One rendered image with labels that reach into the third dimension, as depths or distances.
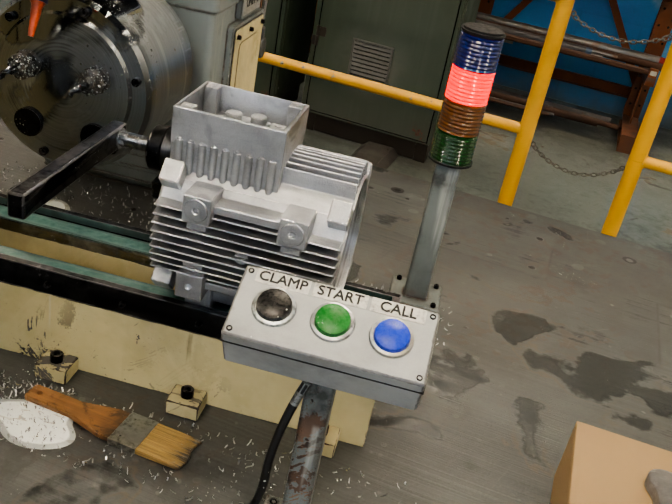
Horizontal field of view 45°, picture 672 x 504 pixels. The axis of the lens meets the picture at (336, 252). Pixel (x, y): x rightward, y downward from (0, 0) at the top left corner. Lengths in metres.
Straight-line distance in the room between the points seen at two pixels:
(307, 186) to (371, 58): 3.15
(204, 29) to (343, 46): 2.71
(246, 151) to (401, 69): 3.14
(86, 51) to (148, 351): 0.43
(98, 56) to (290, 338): 0.61
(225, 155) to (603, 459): 0.51
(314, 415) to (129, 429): 0.27
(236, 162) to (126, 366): 0.29
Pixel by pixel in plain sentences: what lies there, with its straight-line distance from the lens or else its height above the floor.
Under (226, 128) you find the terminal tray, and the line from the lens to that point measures 0.83.
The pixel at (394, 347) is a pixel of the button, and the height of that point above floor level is 1.07.
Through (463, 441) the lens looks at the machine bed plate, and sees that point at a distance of 1.01.
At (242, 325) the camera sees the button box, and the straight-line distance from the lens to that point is 0.66.
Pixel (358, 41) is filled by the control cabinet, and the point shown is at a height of 0.51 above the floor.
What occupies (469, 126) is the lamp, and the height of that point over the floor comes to 1.09.
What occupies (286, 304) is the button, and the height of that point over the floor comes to 1.07.
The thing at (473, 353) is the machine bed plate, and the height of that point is 0.80.
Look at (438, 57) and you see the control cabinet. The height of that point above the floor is 0.53.
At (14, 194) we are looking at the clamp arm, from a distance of 0.90.
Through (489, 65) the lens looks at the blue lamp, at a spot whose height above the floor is 1.18.
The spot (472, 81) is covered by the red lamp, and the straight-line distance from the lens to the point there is 1.10.
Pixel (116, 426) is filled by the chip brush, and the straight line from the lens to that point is 0.93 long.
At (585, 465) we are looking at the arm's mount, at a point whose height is 0.89.
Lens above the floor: 1.43
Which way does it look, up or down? 28 degrees down
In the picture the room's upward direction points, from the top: 11 degrees clockwise
